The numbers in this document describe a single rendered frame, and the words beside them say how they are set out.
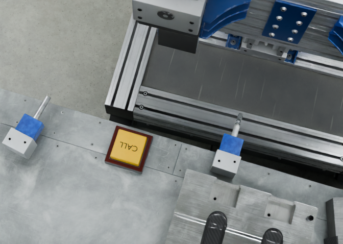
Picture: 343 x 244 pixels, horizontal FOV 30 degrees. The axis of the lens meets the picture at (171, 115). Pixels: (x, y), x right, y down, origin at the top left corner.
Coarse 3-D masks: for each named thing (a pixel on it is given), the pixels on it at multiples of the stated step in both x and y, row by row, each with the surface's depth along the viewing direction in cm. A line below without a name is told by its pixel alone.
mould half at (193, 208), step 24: (192, 192) 121; (240, 192) 122; (264, 192) 122; (192, 216) 120; (240, 216) 120; (264, 216) 120; (168, 240) 119; (192, 240) 119; (240, 240) 119; (288, 240) 119
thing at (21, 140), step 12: (48, 96) 132; (24, 120) 129; (36, 120) 129; (12, 132) 127; (24, 132) 129; (36, 132) 129; (12, 144) 126; (24, 144) 126; (36, 144) 131; (24, 156) 128
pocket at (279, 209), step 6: (270, 198) 123; (276, 198) 123; (270, 204) 124; (276, 204) 124; (282, 204) 124; (288, 204) 123; (294, 204) 121; (270, 210) 123; (276, 210) 124; (282, 210) 124; (288, 210) 124; (294, 210) 121; (270, 216) 123; (276, 216) 123; (282, 216) 123; (288, 216) 123; (288, 222) 123
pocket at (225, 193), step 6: (216, 180) 124; (216, 186) 124; (222, 186) 124; (228, 186) 124; (234, 186) 123; (216, 192) 124; (222, 192) 124; (228, 192) 124; (234, 192) 124; (210, 198) 124; (216, 198) 124; (222, 198) 124; (228, 198) 124; (234, 198) 124; (228, 204) 124; (234, 204) 124
